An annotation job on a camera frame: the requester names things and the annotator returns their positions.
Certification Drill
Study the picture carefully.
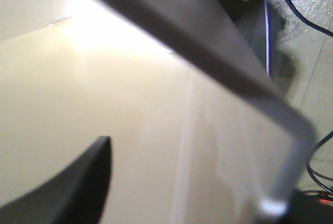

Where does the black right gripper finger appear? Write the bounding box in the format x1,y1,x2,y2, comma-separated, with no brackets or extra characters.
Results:
1,136,112,223

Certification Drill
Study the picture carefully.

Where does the white plastic trash bin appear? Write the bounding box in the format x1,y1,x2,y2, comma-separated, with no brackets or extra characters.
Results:
1,0,315,223

